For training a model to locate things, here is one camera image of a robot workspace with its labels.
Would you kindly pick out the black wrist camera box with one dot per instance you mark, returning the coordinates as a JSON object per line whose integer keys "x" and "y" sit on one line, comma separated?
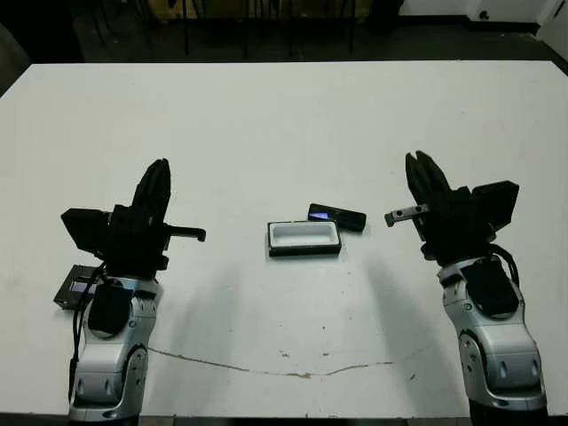
{"x": 497, "y": 204}
{"x": 86, "y": 231}

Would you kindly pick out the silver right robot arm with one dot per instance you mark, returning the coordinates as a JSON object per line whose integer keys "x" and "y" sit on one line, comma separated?
{"x": 501, "y": 346}

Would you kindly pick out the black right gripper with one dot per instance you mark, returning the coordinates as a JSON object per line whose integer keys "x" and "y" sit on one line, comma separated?
{"x": 457, "y": 226}

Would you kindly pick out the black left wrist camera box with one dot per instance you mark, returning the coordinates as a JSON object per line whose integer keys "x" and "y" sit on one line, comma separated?
{"x": 86, "y": 231}

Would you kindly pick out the black round wall fitting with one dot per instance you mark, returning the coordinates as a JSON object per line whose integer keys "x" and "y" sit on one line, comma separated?
{"x": 483, "y": 15}

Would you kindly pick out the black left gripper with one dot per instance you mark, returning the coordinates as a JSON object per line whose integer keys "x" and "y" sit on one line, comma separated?
{"x": 133, "y": 244}

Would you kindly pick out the black box lid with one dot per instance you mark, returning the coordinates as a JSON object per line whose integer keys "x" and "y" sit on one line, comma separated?
{"x": 68, "y": 293}

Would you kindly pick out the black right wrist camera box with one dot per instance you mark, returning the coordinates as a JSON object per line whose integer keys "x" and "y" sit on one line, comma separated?
{"x": 497, "y": 204}

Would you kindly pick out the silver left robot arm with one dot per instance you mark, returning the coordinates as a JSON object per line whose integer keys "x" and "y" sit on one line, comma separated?
{"x": 106, "y": 355}

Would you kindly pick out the black box base white lining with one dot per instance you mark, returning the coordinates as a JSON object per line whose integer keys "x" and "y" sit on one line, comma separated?
{"x": 304, "y": 246}

